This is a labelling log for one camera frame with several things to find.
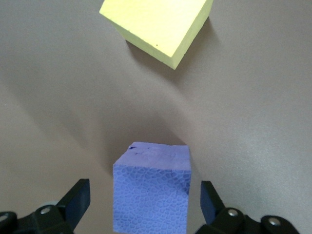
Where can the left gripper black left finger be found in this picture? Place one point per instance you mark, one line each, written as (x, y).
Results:
(73, 209)

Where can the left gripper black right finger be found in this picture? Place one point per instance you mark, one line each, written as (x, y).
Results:
(214, 214)

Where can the purple foam cube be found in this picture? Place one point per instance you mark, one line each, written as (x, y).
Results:
(151, 190)

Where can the yellow foam cube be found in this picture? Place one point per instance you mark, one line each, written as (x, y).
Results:
(158, 26)

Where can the brown paper table cover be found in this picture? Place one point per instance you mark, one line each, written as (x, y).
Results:
(48, 97)

